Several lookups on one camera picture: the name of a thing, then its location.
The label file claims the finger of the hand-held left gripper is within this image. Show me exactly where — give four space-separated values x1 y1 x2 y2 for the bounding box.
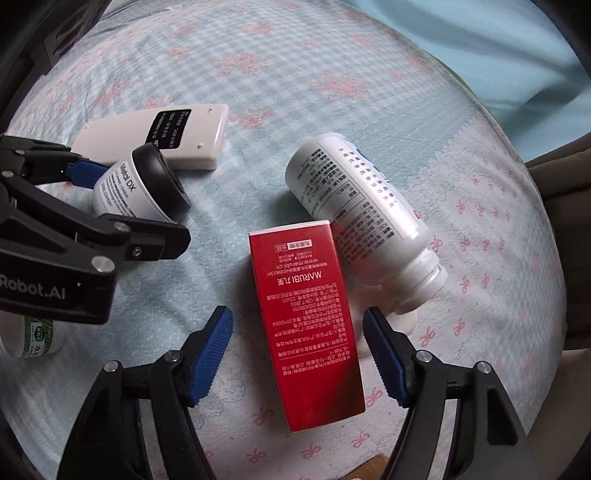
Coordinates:
0 134 110 190
0 172 192 278

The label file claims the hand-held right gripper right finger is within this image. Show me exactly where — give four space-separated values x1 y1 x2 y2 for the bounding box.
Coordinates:
362 308 541 480

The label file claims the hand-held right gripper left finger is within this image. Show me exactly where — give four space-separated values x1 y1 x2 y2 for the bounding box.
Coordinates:
55 305 234 480

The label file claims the white jar with black lid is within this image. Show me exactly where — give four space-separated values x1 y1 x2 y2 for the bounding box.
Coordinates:
92 143 192 225

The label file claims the red cardboard box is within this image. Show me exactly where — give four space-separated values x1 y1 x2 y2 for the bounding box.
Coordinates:
248 220 368 433

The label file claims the white bottle cap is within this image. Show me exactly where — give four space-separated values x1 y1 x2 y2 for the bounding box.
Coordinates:
359 308 419 357

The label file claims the small white green-label bottle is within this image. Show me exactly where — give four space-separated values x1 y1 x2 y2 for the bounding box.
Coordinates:
0 310 65 360

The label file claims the white remote control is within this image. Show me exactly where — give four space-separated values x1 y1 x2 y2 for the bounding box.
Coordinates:
71 104 230 172

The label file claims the large white plastic bottle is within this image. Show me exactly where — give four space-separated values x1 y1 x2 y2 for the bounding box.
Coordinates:
284 132 450 317

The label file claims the checkered floral bed sheet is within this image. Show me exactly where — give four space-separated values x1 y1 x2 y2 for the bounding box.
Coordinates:
0 0 570 480

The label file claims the beige cushion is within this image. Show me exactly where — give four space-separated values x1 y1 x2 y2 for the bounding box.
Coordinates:
526 138 591 365

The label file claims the light blue cloth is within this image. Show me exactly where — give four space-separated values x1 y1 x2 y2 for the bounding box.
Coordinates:
342 0 591 162

